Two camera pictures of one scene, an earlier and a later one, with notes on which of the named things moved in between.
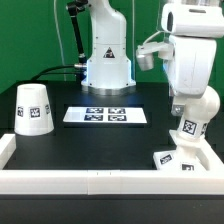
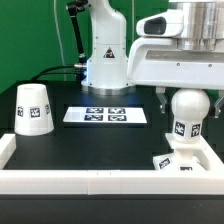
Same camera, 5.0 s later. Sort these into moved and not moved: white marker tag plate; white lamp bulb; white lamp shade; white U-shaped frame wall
Moved: white lamp bulb
Not moved: white marker tag plate; white lamp shade; white U-shaped frame wall
